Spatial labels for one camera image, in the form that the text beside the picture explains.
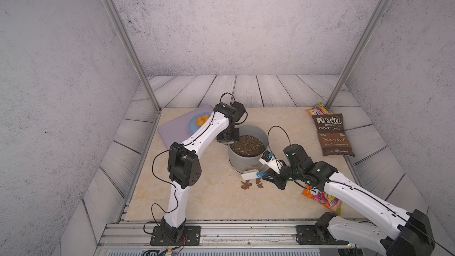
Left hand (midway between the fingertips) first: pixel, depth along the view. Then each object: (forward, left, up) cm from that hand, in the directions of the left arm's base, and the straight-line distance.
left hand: (234, 144), depth 87 cm
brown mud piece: (-13, -12, -14) cm, 22 cm away
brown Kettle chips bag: (+15, -58, -11) cm, 61 cm away
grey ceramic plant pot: (-3, -5, -5) cm, 8 cm away
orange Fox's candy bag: (+32, -57, -10) cm, 66 cm away
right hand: (-17, -13, +1) cm, 21 cm away
